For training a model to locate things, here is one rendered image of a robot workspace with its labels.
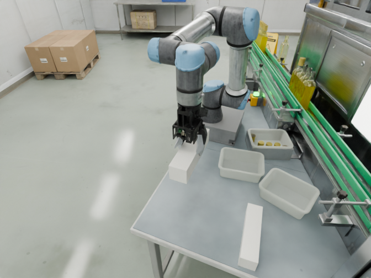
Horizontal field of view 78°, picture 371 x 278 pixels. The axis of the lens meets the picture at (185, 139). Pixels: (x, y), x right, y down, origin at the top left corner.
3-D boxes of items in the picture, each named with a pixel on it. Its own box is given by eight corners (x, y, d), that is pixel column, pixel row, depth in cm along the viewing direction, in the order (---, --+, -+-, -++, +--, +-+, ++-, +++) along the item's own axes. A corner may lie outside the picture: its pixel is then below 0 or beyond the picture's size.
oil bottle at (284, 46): (283, 68, 203) (292, 36, 187) (277, 68, 203) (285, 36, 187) (281, 65, 208) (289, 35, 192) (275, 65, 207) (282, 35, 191)
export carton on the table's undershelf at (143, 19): (131, 28, 606) (128, 11, 581) (136, 25, 640) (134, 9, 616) (154, 29, 599) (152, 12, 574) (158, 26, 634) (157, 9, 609)
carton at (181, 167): (169, 178, 75) (168, 165, 71) (194, 138, 93) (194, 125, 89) (186, 183, 73) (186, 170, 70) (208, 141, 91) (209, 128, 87)
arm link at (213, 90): (206, 96, 143) (207, 75, 135) (226, 101, 138) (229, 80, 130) (198, 105, 134) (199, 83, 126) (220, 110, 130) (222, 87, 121)
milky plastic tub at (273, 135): (290, 159, 126) (295, 147, 121) (249, 158, 127) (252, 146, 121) (281, 140, 140) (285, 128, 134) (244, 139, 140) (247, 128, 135)
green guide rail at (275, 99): (281, 117, 136) (285, 105, 131) (280, 117, 136) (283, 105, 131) (239, 40, 275) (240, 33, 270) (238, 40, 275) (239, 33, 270)
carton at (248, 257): (237, 265, 82) (239, 257, 78) (245, 211, 100) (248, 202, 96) (254, 271, 81) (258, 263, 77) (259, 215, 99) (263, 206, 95)
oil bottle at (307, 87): (305, 115, 139) (317, 81, 126) (296, 115, 140) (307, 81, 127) (302, 110, 144) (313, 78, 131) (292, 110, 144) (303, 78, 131)
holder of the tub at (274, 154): (300, 160, 126) (304, 149, 121) (249, 159, 127) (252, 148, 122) (290, 141, 140) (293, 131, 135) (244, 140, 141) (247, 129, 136)
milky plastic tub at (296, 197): (301, 227, 95) (307, 215, 90) (253, 198, 107) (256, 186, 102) (314, 202, 106) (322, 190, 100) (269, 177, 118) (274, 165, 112)
